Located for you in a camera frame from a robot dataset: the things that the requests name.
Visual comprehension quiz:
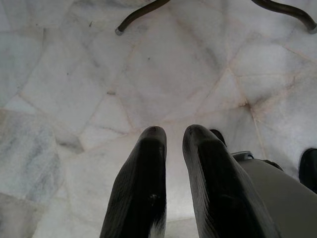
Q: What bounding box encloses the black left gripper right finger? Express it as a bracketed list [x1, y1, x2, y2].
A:
[182, 124, 281, 238]

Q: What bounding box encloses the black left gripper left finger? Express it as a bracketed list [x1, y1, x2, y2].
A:
[99, 125, 167, 238]

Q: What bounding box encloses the black robot right foot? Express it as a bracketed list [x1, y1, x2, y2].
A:
[299, 147, 317, 194]

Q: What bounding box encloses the dark curved chair leg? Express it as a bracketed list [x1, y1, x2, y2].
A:
[250, 0, 317, 35]
[114, 0, 172, 35]

